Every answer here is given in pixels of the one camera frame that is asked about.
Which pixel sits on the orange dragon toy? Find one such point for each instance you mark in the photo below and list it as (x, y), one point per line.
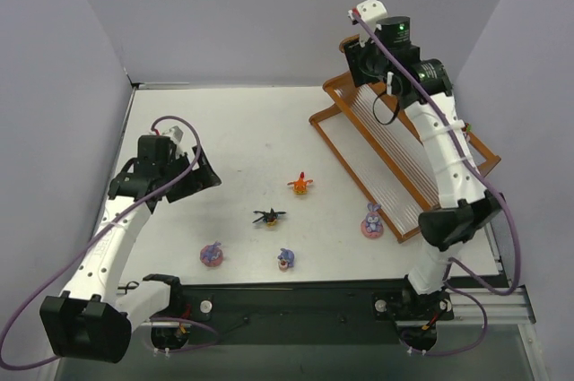
(301, 184)

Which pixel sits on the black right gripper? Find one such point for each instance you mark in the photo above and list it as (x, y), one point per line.
(354, 63)

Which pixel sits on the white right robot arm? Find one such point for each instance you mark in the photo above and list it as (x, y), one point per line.
(424, 92)

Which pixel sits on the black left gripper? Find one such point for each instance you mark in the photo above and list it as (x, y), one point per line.
(189, 173)

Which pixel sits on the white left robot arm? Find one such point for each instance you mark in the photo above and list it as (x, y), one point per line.
(88, 320)

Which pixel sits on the purple creature on donut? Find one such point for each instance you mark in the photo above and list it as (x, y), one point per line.
(211, 255)

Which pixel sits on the wooden tiered shelf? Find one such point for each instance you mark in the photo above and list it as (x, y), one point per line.
(387, 163)

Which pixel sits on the purple bunny lying toy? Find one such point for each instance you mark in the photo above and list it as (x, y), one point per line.
(286, 259)

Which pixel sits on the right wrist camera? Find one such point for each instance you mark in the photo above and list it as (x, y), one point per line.
(370, 11)

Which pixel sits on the black dragon toy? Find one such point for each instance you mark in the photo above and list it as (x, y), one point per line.
(269, 218)

